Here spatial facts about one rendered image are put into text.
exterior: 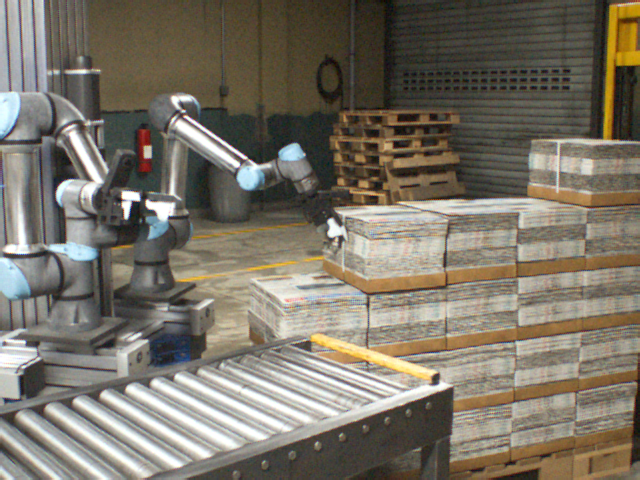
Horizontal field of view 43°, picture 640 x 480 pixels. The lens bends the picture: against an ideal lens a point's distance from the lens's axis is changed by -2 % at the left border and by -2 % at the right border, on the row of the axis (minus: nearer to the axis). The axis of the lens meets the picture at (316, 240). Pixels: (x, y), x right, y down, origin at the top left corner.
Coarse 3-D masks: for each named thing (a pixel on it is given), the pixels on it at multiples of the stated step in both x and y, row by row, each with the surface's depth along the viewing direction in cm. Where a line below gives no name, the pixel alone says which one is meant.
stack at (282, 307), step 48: (288, 288) 271; (336, 288) 271; (432, 288) 272; (480, 288) 280; (528, 288) 288; (576, 288) 296; (288, 336) 255; (336, 336) 262; (384, 336) 268; (432, 336) 276; (576, 336) 299; (480, 384) 286; (528, 384) 294; (480, 432) 289; (528, 432) 298
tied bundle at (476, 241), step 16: (416, 208) 291; (448, 224) 271; (464, 224) 273; (480, 224) 276; (496, 224) 278; (512, 224) 281; (448, 240) 272; (464, 240) 275; (480, 240) 277; (496, 240) 280; (512, 240) 282; (448, 256) 273; (464, 256) 275; (480, 256) 277; (496, 256) 280; (512, 256) 283
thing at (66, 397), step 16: (240, 352) 212; (256, 352) 212; (160, 368) 198; (176, 368) 199; (192, 368) 199; (96, 384) 187; (112, 384) 187; (128, 384) 188; (144, 384) 191; (32, 400) 177; (48, 400) 177; (64, 400) 178; (96, 400) 183; (0, 416) 169
